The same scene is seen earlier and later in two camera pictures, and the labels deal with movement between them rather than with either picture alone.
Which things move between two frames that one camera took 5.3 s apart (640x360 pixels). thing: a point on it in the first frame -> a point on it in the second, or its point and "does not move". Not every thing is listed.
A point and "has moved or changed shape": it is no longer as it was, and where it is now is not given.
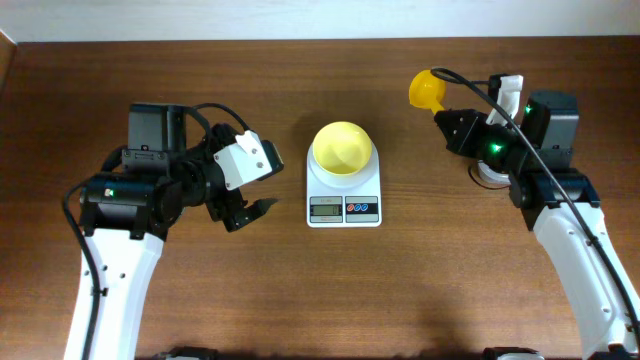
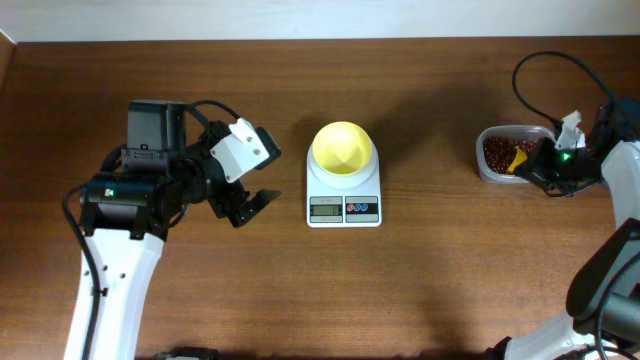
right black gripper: (463, 132) -> (545, 163)
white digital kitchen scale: (344, 200) does not move
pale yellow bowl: (341, 148) does not move
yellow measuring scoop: (427, 91) has moved or changed shape
